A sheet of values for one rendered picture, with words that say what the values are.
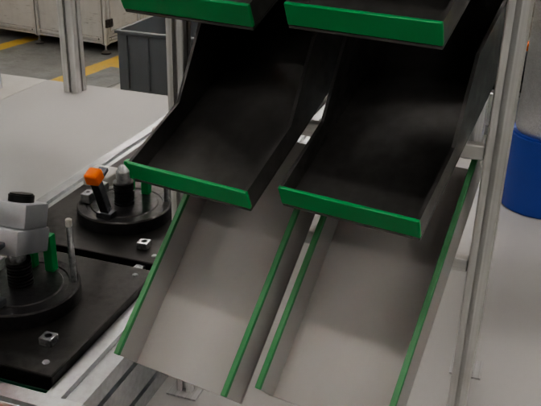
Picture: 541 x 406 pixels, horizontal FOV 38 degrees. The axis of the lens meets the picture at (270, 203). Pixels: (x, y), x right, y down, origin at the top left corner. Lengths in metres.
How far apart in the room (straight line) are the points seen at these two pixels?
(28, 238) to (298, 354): 0.35
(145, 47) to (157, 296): 2.17
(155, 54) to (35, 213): 2.02
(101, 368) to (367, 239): 0.32
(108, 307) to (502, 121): 0.51
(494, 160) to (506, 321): 0.48
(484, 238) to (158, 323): 0.35
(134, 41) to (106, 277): 2.00
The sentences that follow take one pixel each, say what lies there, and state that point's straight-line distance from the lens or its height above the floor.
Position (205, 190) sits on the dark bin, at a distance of 0.70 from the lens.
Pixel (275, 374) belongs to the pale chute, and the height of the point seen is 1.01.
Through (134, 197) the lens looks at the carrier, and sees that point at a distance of 1.20.
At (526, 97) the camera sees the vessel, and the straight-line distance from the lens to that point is 1.49.
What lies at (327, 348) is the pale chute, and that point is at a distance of 0.78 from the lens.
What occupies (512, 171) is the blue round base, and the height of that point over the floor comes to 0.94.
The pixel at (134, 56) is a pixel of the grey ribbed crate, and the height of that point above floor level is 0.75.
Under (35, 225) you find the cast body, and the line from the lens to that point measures 0.96.
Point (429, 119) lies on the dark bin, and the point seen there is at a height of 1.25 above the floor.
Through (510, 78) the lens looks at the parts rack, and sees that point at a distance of 0.73.
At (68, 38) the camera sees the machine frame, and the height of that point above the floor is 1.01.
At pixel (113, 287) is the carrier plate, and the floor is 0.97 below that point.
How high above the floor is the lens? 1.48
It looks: 25 degrees down
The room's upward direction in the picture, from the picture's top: 2 degrees clockwise
